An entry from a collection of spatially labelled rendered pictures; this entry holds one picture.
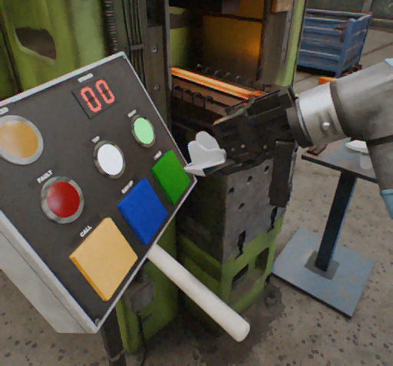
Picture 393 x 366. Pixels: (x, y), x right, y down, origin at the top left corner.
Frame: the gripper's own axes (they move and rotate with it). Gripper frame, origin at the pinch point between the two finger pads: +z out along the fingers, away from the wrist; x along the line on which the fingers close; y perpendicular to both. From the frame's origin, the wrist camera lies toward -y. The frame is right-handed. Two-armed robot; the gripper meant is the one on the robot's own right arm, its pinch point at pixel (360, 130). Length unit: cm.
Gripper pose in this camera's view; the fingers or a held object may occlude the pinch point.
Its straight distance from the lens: 85.0
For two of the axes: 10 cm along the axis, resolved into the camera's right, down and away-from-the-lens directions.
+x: 7.2, -3.7, 5.8
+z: -6.9, -3.9, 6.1
